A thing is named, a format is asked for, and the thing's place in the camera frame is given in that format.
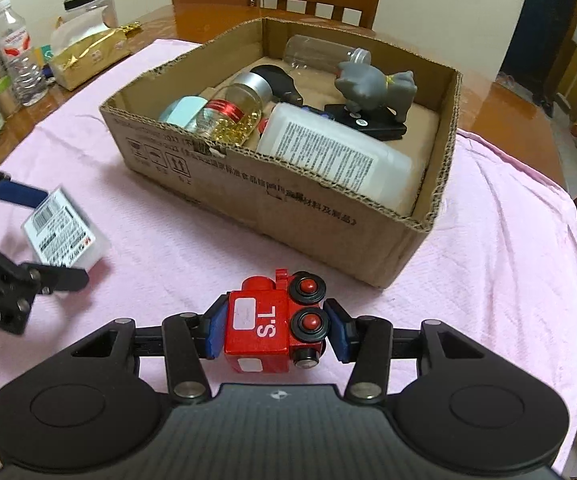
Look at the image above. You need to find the clear jar with black lid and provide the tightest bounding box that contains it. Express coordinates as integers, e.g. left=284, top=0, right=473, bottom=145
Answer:
left=63, top=0, right=119, bottom=29

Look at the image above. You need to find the bottle of gold capsules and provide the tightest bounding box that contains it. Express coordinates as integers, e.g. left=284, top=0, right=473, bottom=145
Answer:
left=188, top=71, right=273, bottom=147

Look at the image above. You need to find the mint green round container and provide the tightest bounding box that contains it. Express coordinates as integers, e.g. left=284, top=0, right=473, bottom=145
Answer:
left=158, top=95, right=208, bottom=131

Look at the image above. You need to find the gold tissue pack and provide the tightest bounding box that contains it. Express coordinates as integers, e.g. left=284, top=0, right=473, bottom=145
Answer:
left=48, top=12, right=132, bottom=91

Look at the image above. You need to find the red toy train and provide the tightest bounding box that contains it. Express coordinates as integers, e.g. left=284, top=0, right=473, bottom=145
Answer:
left=223, top=268, right=330, bottom=375

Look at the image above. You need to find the black oval brush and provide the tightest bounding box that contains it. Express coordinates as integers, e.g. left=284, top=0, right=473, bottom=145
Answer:
left=249, top=64, right=304, bottom=107

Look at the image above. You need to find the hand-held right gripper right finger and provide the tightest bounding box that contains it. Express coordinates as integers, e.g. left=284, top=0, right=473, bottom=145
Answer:
left=325, top=299, right=487, bottom=405

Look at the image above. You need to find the small jar with green lid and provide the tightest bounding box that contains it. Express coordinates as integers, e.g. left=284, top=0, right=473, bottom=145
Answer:
left=0, top=77, right=20, bottom=119

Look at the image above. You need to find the grey elephant figurine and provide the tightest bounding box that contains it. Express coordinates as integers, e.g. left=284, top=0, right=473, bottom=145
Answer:
left=333, top=58, right=417, bottom=123

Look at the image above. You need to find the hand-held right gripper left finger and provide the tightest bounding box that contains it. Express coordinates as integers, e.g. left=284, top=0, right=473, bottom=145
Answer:
left=68, top=295, right=229, bottom=405

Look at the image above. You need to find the small white barcode box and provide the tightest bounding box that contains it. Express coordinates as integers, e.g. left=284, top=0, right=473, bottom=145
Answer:
left=22, top=187, right=112, bottom=270

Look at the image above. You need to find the pink cloth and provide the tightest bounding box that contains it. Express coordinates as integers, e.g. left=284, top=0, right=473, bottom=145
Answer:
left=0, top=37, right=577, bottom=471

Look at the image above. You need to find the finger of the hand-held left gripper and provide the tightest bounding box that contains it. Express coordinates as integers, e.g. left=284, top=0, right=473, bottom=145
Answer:
left=0, top=227, right=90, bottom=295
left=0, top=155, right=50, bottom=209

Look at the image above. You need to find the clear water bottle red label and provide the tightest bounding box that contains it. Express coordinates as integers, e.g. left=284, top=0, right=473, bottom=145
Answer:
left=0, top=0, right=49, bottom=107

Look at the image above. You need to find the white plastic bottle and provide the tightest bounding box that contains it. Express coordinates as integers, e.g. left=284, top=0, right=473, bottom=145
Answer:
left=256, top=102, right=414, bottom=213

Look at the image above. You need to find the clear plastic jar silver lid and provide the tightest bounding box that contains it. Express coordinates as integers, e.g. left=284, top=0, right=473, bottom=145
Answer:
left=283, top=35, right=372, bottom=75

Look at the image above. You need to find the cardboard box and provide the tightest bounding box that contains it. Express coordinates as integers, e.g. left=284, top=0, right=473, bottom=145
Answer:
left=99, top=16, right=463, bottom=289

